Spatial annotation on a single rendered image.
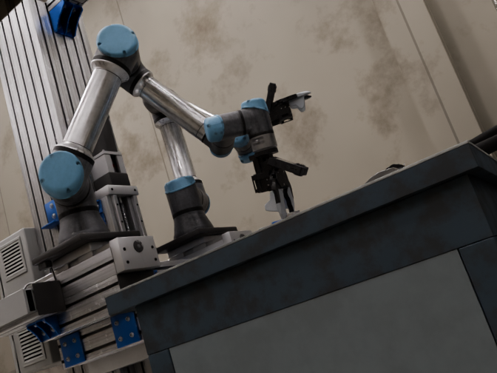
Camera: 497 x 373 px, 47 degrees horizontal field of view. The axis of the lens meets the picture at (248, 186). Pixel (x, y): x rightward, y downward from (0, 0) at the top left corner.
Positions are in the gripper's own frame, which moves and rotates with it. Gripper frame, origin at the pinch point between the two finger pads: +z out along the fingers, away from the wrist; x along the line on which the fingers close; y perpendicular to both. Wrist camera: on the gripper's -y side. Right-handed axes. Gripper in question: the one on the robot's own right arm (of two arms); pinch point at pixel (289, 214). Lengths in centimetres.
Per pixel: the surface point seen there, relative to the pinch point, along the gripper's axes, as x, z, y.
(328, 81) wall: -255, -86, 62
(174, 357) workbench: 71, 18, -5
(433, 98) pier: -233, -47, -9
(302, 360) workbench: 72, 21, -30
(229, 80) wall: -266, -117, 147
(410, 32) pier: -239, -94, -6
